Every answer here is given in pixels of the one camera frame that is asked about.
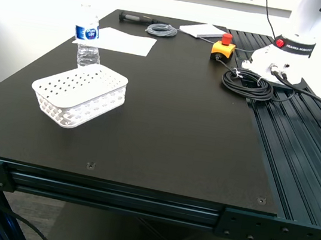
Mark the black handheld enabling device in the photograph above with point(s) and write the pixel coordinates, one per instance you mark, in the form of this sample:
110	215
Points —
133	18

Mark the clear plastic water bottle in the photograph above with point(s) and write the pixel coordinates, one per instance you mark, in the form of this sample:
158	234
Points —
88	34

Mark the black aluminium table frame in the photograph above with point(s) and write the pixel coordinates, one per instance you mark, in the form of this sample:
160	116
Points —
294	152

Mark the yellow emergency stop button box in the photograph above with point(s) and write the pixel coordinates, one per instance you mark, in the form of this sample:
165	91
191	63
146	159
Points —
223	49

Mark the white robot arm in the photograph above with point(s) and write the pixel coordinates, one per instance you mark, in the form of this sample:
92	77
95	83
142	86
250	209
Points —
278	62

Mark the white perforated plastic basket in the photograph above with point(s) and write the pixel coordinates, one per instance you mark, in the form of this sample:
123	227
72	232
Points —
77	89

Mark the white printed paper sheet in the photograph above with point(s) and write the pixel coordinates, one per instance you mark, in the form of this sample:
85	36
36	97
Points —
123	42

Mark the white booklet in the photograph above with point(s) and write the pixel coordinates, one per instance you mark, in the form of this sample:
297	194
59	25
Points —
201	30

